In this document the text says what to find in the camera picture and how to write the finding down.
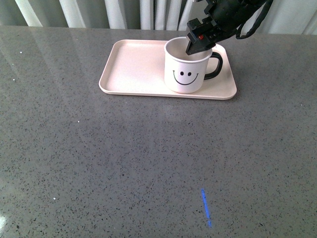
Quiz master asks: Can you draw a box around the grey white curtain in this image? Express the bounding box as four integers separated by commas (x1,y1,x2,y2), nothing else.
0,0,317,35

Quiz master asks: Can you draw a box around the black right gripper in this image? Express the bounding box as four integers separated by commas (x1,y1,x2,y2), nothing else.
186,0,266,56

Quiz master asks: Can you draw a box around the white smiley mug black handle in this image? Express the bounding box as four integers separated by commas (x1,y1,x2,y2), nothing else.
164,37,223,94

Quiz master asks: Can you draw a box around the cream rectangular tray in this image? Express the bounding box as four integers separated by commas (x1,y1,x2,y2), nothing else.
99,40,237,100

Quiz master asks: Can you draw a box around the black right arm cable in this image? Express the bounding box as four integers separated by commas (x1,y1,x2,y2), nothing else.
235,0,274,40

